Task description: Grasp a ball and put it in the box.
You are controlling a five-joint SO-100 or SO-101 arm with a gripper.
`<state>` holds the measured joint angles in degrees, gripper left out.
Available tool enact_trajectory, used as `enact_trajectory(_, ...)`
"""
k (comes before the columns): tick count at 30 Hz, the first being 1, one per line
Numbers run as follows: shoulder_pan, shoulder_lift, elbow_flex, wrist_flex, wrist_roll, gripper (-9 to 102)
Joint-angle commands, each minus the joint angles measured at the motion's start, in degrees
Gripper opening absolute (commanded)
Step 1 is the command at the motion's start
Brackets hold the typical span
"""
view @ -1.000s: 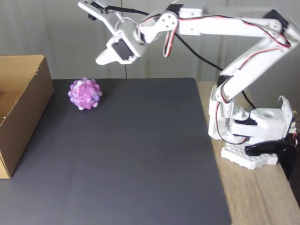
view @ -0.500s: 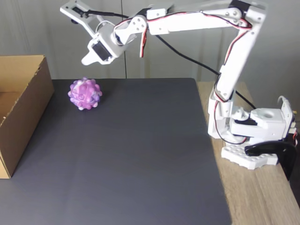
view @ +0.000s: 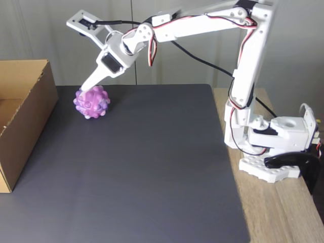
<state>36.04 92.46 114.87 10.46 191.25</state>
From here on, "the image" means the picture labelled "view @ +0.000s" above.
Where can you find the purple bumpy ball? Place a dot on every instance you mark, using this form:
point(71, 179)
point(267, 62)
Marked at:
point(92, 103)

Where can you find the brown cardboard box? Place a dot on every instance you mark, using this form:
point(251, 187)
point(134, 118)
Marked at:
point(33, 121)

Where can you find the dark grey mat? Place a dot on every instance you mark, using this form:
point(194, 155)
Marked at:
point(139, 164)

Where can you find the black table clamp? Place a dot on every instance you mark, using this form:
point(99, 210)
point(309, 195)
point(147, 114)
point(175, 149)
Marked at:
point(308, 167)

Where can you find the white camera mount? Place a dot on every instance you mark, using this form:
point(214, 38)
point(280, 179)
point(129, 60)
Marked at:
point(73, 22)

